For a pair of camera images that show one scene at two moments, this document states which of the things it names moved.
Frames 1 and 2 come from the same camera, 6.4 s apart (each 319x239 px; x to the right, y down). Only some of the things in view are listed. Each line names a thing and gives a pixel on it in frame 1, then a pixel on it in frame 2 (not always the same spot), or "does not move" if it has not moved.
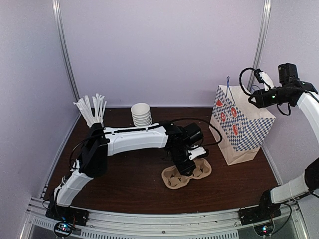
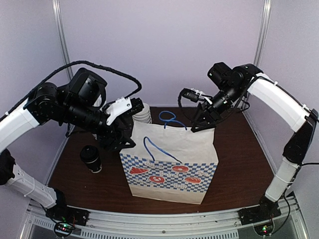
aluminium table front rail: [215, 225] does not move
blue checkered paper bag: [244, 126] to [170, 162]
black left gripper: [185, 169] to [110, 144]
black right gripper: [262, 100] to [209, 113]
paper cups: [141, 114] does not move
